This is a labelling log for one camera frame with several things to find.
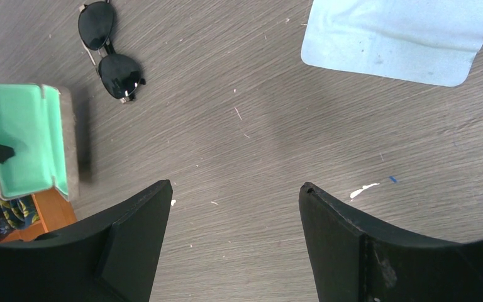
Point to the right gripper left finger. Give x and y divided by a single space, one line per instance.
110 256

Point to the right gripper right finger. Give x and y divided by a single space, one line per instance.
355 256

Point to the beige glasses case green lining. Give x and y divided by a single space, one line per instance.
38 122

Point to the black sunglasses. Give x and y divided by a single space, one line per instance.
120 75

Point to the orange compartment tray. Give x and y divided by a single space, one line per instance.
54 213

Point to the light blue lens cloth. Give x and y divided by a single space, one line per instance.
428 42

